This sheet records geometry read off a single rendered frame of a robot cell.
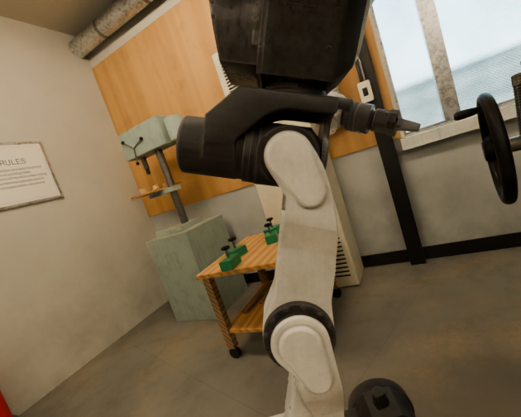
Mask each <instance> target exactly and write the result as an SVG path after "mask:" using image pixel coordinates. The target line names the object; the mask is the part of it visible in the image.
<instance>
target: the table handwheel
mask: <svg viewBox="0 0 521 417"><path fill-rule="evenodd" d="M476 106H477V107H479V109H480V112H479V113H477V117H478V122H479V127H480V134H481V139H482V143H481V146H482V151H483V154H484V157H485V160H486V161H487V162H488V166H489V168H490V173H491V176H492V180H493V182H494V185H495V188H496V191H497V194H498V196H499V198H500V200H501V201H502V202H503V203H504V204H514V203H515V202H516V201H517V198H518V194H519V188H518V180H517V174H516V169H515V164H514V157H513V152H514V151H521V135H520V136H516V137H511V138H509V136H508V133H507V130H506V127H505V124H504V119H503V117H502V114H501V112H500V110H499V106H498V104H497V102H496V101H495V98H494V97H493V96H492V95H491V94H490V93H481V94H480V95H479V96H478V97H477V100H476Z"/></svg>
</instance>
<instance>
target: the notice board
mask: <svg viewBox="0 0 521 417"><path fill-rule="evenodd" d="M63 197H64V195H63V193H62V191H61V189H60V186H59V183H58V181H57V179H56V177H55V174H54V171H53V170H52V168H51V165H50V162H49V160H48V158H47V155H46V153H45V150H44V148H43V146H42V144H41V141H21V142H4V143H0V211H3V210H6V209H13V208H17V207H21V206H25V205H29V204H36V203H39V202H44V201H48V200H52V199H58V198H63Z"/></svg>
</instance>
